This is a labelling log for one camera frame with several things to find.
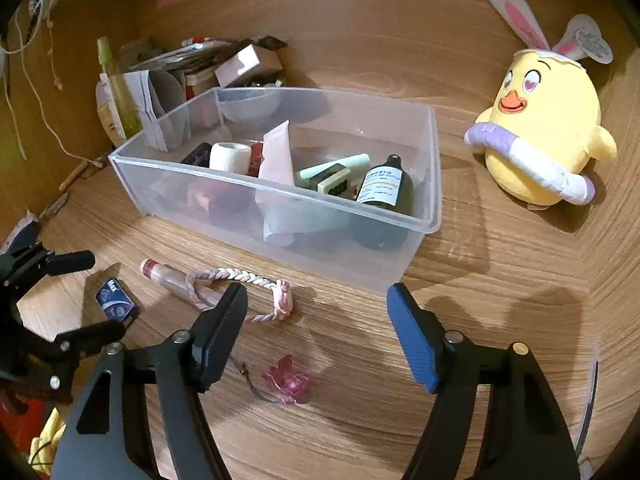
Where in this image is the dark compact case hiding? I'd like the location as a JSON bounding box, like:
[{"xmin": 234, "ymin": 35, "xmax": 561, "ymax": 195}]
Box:
[{"xmin": 180, "ymin": 142, "xmax": 212, "ymax": 168}]

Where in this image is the red white box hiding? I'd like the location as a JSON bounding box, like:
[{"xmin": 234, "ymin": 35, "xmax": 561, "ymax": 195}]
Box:
[{"xmin": 185, "ymin": 71, "xmax": 221, "ymax": 101}]

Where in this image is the pink hair clip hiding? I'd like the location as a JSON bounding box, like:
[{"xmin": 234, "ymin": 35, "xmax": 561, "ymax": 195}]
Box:
[{"xmin": 261, "ymin": 354, "xmax": 313, "ymax": 405}]

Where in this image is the small cream rectangular case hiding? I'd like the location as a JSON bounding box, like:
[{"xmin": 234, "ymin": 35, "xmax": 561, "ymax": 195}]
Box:
[{"xmin": 309, "ymin": 164, "xmax": 351, "ymax": 196}]

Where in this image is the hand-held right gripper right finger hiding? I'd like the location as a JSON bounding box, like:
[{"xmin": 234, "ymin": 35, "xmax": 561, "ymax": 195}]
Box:
[{"xmin": 386, "ymin": 282, "xmax": 583, "ymax": 480}]

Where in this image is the orange object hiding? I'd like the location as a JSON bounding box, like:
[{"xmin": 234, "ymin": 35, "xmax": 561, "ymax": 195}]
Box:
[{"xmin": 0, "ymin": 400, "xmax": 56, "ymax": 461}]

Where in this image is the white bandage roll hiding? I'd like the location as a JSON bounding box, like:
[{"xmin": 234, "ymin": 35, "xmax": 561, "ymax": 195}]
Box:
[{"xmin": 209, "ymin": 142, "xmax": 252, "ymax": 177}]

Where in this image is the yellow chick plush toy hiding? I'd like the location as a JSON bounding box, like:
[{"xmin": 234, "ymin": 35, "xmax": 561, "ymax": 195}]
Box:
[{"xmin": 464, "ymin": 0, "xmax": 618, "ymax": 209}]

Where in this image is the pink braided cord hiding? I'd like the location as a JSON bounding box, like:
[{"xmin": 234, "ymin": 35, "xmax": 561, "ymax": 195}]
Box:
[{"xmin": 186, "ymin": 267, "xmax": 292, "ymax": 323}]

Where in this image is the dark spray bottle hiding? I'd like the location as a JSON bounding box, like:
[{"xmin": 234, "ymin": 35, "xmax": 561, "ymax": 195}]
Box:
[{"xmin": 350, "ymin": 154, "xmax": 415, "ymax": 251}]

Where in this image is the small cardboard box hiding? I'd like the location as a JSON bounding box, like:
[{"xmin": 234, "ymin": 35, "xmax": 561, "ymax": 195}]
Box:
[{"xmin": 215, "ymin": 44, "xmax": 284, "ymax": 88}]

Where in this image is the small blue card packet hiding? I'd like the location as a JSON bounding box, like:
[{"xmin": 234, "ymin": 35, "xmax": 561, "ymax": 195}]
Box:
[{"xmin": 96, "ymin": 276, "xmax": 141, "ymax": 328}]

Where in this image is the cream plastic bottle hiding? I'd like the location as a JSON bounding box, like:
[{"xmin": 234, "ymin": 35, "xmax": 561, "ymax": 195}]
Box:
[{"xmin": 95, "ymin": 72, "xmax": 126, "ymax": 143}]

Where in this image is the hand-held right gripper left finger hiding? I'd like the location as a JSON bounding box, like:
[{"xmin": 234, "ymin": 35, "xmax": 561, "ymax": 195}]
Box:
[{"xmin": 50, "ymin": 282, "xmax": 249, "ymax": 480}]

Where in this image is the green slim bottle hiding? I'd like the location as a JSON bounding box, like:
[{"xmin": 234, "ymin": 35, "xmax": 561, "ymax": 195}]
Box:
[{"xmin": 96, "ymin": 36, "xmax": 143, "ymax": 141}]

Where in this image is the pink squeeze tube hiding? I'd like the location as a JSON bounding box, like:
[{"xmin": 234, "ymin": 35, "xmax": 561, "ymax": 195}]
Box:
[{"xmin": 255, "ymin": 120, "xmax": 297, "ymax": 247}]

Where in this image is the clear plastic storage bin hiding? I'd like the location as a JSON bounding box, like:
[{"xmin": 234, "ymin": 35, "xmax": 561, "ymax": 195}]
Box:
[{"xmin": 108, "ymin": 86, "xmax": 442, "ymax": 295}]

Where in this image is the pile of papers and pens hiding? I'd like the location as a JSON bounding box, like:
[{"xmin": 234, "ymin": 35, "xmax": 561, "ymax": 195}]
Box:
[{"xmin": 120, "ymin": 35, "xmax": 288, "ymax": 73}]

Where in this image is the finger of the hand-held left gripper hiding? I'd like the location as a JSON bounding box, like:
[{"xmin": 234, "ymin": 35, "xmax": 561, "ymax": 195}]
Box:
[
  {"xmin": 0, "ymin": 244, "xmax": 96, "ymax": 292},
  {"xmin": 45, "ymin": 321, "xmax": 127, "ymax": 362}
]

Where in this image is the pink lip gloss tube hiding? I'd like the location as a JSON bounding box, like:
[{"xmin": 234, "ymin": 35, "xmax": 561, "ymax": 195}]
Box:
[{"xmin": 140, "ymin": 258, "xmax": 226, "ymax": 308}]

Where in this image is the yellow cloth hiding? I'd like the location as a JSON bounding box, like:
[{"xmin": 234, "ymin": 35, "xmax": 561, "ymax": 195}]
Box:
[{"xmin": 29, "ymin": 407, "xmax": 68, "ymax": 466}]

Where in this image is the wooden stick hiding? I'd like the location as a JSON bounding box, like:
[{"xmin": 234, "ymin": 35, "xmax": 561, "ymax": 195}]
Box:
[{"xmin": 59, "ymin": 160, "xmax": 108, "ymax": 192}]

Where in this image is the pale green tube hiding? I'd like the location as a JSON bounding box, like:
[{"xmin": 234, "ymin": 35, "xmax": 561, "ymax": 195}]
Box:
[{"xmin": 294, "ymin": 154, "xmax": 371, "ymax": 188}]

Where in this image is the white cord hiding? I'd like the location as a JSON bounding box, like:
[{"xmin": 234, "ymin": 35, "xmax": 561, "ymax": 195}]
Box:
[{"xmin": 0, "ymin": 10, "xmax": 101, "ymax": 168}]

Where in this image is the white folded paper holder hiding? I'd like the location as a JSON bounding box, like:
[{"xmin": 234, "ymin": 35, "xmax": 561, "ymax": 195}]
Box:
[{"xmin": 122, "ymin": 69, "xmax": 186, "ymax": 151}]

